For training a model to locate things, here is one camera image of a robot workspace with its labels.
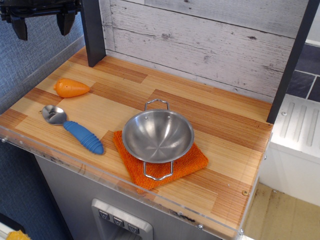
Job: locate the orange plastic toy carrot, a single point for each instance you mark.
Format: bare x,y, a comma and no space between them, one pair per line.
68,88

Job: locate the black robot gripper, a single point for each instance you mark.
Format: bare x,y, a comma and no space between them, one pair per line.
65,10

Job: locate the dark grey post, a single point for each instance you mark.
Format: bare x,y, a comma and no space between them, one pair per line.
302,34
93,31

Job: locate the white ribbed sink unit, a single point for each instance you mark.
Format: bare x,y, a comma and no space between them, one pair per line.
292,160

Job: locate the dark grey right post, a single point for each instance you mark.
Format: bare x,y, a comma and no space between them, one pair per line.
302,34

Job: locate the blue handled metal spoon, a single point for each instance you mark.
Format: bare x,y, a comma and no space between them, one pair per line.
57,116

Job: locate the grey cabinet control panel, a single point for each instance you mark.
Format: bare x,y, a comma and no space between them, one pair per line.
116,224

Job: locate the dark grey left post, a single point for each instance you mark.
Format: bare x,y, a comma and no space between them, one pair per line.
93,31

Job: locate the orange knitted cloth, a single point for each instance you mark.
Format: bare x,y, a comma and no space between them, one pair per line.
148,176

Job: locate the steel bowl with wire handles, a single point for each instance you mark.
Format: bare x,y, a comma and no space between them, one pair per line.
158,134

